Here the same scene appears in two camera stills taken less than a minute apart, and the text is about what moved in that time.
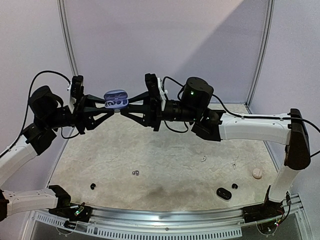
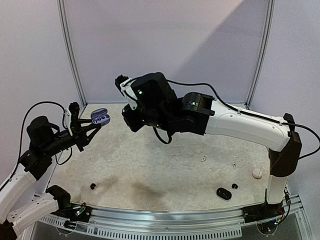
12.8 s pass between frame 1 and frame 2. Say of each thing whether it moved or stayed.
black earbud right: stayed
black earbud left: stayed
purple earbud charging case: moved
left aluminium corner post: stayed
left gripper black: moved
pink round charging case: stayed
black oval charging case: stayed
